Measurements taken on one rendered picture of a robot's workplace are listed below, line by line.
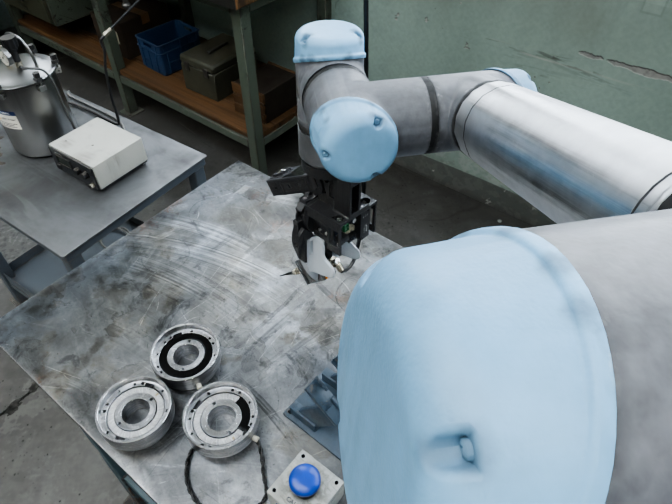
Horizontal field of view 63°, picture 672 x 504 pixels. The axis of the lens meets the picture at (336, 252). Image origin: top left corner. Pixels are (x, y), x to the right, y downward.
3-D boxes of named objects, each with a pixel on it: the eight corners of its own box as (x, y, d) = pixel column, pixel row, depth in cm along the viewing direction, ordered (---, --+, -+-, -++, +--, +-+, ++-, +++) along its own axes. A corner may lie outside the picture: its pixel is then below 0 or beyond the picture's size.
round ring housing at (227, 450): (172, 441, 78) (166, 428, 75) (216, 384, 84) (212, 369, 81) (233, 476, 74) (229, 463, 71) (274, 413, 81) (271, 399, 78)
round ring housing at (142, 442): (156, 463, 76) (149, 450, 73) (89, 445, 77) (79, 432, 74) (189, 397, 83) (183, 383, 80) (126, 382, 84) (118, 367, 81)
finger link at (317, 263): (325, 304, 77) (330, 252, 71) (296, 284, 80) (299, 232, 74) (340, 294, 79) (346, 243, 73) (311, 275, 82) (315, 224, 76)
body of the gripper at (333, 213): (338, 261, 70) (338, 184, 62) (292, 232, 75) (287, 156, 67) (376, 234, 74) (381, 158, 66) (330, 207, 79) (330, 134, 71)
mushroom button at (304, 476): (284, 495, 70) (281, 480, 67) (304, 470, 72) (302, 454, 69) (307, 515, 68) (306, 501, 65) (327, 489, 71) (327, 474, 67)
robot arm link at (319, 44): (297, 47, 53) (287, 17, 59) (301, 146, 60) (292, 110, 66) (376, 42, 54) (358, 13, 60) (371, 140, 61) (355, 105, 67)
